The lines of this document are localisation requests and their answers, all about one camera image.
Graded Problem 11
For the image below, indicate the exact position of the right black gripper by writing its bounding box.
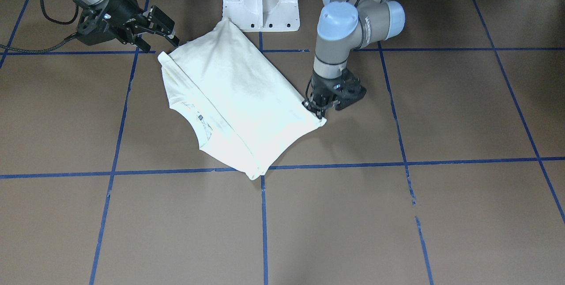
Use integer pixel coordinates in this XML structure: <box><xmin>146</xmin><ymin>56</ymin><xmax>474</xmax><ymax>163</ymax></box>
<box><xmin>75</xmin><ymin>0</ymin><xmax>180</xmax><ymax>53</ymax></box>

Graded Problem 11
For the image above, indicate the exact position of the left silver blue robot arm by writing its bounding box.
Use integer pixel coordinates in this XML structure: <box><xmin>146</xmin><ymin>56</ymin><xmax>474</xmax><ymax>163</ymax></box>
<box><xmin>302</xmin><ymin>0</ymin><xmax>406</xmax><ymax>120</ymax></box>

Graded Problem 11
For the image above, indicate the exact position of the cream long sleeve cat shirt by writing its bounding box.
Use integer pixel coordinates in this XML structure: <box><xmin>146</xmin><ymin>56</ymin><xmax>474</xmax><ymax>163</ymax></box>
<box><xmin>158</xmin><ymin>18</ymin><xmax>326</xmax><ymax>180</ymax></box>

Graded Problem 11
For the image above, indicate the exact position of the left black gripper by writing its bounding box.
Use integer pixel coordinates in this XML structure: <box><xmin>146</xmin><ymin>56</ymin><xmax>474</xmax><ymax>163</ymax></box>
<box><xmin>302</xmin><ymin>70</ymin><xmax>366</xmax><ymax>120</ymax></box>

